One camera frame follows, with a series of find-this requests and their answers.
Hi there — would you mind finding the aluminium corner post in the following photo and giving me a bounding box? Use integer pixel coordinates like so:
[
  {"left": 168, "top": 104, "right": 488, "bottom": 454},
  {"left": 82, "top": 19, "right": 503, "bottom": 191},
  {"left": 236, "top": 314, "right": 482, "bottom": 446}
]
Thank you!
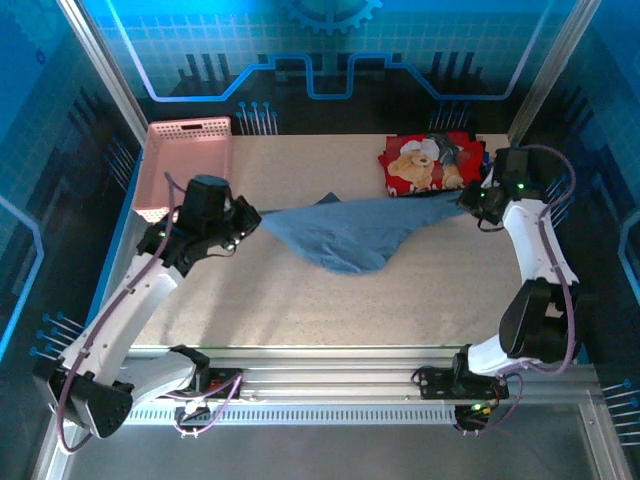
[
  {"left": 507, "top": 0, "right": 601, "bottom": 146},
  {"left": 57, "top": 0, "right": 151, "bottom": 146}
]

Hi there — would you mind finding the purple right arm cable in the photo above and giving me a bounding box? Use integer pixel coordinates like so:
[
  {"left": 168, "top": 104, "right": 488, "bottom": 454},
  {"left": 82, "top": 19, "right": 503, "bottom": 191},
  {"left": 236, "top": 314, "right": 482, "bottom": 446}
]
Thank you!
[{"left": 499, "top": 143, "right": 581, "bottom": 376}]

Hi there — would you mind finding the blue t-shirt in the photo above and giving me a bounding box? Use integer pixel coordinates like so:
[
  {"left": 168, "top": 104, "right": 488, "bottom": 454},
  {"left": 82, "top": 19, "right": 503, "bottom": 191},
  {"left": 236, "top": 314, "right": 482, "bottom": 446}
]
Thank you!
[{"left": 260, "top": 192, "right": 469, "bottom": 276}]

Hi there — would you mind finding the pink perforated plastic basket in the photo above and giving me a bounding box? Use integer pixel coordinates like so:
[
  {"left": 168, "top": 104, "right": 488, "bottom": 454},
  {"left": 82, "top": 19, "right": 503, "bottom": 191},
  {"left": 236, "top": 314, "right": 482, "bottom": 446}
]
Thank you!
[{"left": 132, "top": 115, "right": 235, "bottom": 224}]

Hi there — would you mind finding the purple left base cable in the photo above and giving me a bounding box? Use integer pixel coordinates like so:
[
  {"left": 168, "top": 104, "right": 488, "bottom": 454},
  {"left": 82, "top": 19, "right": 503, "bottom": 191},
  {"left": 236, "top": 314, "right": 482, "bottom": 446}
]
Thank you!
[{"left": 164, "top": 372, "right": 245, "bottom": 434}]

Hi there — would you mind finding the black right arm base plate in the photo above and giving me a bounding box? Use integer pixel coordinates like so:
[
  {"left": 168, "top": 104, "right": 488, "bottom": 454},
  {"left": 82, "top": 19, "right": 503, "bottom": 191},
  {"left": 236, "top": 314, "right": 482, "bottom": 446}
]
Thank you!
[{"left": 417, "top": 367, "right": 510, "bottom": 401}]

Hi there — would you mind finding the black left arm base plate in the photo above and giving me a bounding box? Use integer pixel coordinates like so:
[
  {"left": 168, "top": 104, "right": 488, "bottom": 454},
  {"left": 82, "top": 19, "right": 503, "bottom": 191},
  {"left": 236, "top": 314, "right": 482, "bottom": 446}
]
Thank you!
[{"left": 192, "top": 367, "right": 244, "bottom": 401}]

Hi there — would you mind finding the white slotted cable duct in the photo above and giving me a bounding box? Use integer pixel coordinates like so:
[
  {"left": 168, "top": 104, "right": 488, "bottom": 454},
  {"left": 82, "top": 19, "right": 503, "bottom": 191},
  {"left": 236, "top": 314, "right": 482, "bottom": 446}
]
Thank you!
[{"left": 124, "top": 403, "right": 461, "bottom": 427}]

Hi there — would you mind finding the red teddy bear t-shirt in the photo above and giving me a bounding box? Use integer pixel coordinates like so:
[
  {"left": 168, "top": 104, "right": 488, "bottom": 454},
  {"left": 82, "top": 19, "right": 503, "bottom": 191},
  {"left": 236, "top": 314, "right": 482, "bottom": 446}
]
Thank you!
[{"left": 377, "top": 131, "right": 487, "bottom": 199}]

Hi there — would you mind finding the aluminium frame rail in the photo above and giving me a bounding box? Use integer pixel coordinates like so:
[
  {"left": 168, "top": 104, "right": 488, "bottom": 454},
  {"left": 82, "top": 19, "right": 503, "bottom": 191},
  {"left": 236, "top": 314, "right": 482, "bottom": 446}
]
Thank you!
[{"left": 119, "top": 343, "right": 601, "bottom": 406}]

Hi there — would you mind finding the black connector box with lights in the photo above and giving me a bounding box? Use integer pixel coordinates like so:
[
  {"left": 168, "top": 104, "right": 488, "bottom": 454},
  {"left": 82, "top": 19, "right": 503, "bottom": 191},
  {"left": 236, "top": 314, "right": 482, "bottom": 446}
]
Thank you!
[{"left": 453, "top": 402, "right": 497, "bottom": 434}]

